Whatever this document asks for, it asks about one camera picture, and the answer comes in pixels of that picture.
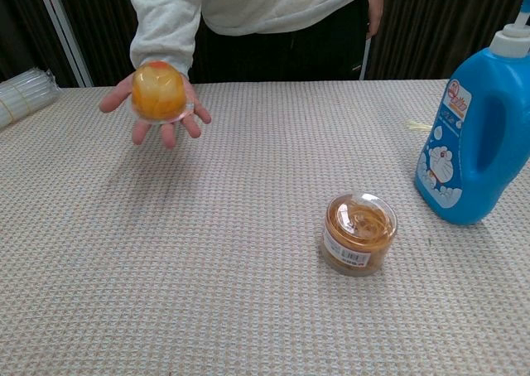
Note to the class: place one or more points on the grey sweatshirt sleeve forearm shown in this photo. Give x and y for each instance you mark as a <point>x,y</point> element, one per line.
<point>167,24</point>

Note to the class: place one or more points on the white metal pole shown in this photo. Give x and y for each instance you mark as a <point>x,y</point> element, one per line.
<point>62,30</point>

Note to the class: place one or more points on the woven patterned tablecloth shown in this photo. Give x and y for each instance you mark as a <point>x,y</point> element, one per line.
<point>248,243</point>

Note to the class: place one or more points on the person torso in grey sweatshirt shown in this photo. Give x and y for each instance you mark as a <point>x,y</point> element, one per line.
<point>281,32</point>

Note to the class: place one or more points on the clear tub of rubber bands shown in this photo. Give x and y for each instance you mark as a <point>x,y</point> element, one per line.
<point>358,238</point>

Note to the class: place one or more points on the person's bare hand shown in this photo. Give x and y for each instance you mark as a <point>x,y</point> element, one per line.
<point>120,96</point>

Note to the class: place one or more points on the blue detergent pump bottle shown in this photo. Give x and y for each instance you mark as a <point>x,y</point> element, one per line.
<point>476,144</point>

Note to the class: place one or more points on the orange fruit jelly cup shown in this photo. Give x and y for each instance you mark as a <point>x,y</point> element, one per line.
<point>159,96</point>

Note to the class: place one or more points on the thin white stick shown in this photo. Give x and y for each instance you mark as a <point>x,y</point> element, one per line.
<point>365,57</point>

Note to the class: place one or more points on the bundle of clear plastic tubes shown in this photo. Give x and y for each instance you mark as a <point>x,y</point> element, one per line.
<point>22,96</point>

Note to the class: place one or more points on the person's hand at side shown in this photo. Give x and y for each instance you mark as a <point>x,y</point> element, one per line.
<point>375,9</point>

